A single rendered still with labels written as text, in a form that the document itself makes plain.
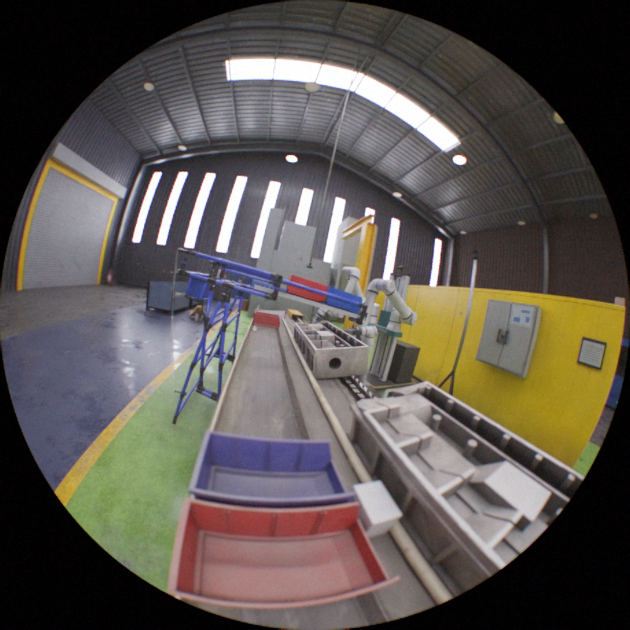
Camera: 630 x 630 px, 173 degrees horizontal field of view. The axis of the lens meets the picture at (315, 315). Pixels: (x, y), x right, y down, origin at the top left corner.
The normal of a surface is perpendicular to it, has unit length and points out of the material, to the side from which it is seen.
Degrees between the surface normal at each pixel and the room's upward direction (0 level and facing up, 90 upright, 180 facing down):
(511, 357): 90
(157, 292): 90
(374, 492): 0
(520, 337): 90
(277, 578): 0
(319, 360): 90
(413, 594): 0
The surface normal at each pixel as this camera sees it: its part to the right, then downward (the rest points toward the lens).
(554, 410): -0.96, -0.16
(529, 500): 0.03, -0.99
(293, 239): 0.22, 0.14
